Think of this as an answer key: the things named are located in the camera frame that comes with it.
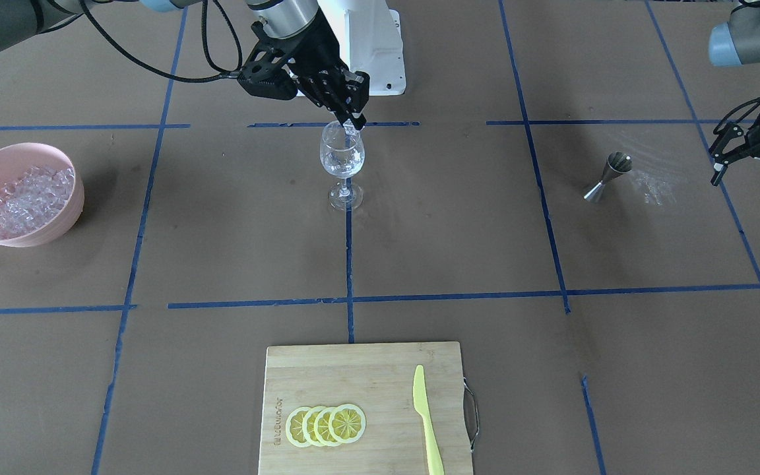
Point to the yellow lemon slice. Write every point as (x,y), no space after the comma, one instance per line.
(321,428)
(294,427)
(348,423)
(308,426)

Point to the bamboo cutting board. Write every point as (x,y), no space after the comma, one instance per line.
(383,408)

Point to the steel cocktail jigger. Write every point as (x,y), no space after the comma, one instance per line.
(617,163)

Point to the clear wine glass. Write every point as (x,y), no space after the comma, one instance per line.
(342,154)

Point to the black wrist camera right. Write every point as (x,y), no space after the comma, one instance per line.
(264,74)

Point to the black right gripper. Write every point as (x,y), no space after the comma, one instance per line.
(312,64)

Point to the pink bowl of ice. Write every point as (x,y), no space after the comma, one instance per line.
(41,194)

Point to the yellow plastic knife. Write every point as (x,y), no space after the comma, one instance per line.
(421,406)

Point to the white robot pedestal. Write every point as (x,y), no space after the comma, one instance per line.
(370,41)

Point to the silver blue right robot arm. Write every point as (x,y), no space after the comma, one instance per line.
(21,20)

